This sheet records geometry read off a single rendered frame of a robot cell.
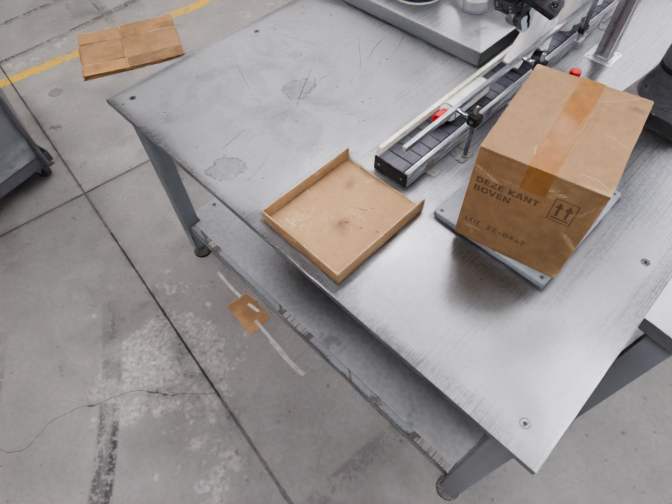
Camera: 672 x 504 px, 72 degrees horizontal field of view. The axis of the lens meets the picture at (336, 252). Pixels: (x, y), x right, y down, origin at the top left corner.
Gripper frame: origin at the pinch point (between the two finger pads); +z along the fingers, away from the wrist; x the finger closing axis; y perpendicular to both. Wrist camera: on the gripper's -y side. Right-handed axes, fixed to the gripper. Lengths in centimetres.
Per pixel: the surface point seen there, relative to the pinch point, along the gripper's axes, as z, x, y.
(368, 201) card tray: -18, 65, -1
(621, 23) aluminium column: 19.5, -23.1, -15.2
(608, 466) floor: 66, 86, -93
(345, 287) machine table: -28, 83, -14
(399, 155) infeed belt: -15, 50, 1
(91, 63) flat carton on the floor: 61, 91, 247
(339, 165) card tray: -16, 61, 13
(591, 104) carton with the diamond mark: -27.2, 23.9, -31.9
